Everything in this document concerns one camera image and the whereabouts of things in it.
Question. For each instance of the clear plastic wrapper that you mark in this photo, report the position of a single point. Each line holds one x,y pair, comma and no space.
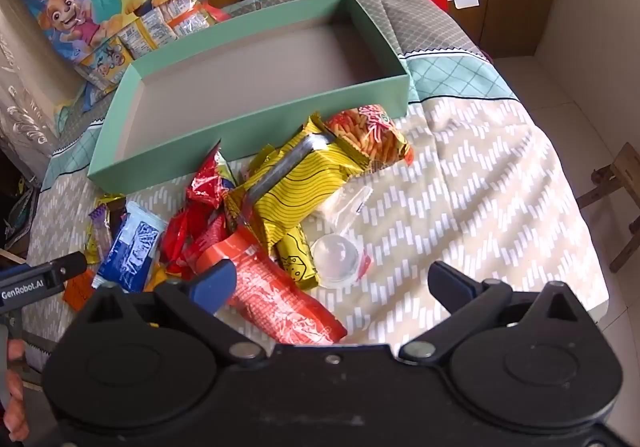
347,207

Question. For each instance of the long yellow cartoon-face packet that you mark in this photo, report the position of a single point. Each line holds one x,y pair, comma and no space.
297,262

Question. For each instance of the blue and white packet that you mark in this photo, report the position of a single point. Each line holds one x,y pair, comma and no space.
130,247

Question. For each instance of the green cardboard box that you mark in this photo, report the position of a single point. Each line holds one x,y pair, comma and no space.
260,67

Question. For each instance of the red crinkled packet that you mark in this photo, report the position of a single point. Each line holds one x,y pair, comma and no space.
195,222

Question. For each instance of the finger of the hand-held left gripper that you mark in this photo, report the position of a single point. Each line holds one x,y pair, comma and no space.
77,266

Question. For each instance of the orange noodle snack packet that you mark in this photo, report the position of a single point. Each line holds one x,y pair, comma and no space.
370,129

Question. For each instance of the wooden stool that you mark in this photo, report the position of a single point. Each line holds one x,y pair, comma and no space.
615,197

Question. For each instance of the yellow black-lined snack packet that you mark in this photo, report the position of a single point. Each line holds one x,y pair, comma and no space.
300,187

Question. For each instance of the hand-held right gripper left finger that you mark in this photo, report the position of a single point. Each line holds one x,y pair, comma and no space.
215,284

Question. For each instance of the red-orange long packet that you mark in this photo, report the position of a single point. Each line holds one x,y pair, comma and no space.
280,297

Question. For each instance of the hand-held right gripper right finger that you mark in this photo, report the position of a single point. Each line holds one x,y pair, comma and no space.
447,284

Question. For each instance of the person's left hand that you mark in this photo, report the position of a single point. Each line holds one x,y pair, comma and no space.
15,392

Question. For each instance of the brown gold chocolate packet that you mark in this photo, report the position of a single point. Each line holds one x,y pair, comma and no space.
116,209

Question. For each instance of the purple checked candy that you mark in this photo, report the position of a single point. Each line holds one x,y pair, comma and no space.
101,232

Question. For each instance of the grey embossed headboard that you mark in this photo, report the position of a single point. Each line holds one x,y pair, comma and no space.
20,77

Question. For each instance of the clear jelly cup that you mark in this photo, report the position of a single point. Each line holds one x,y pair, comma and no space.
336,259

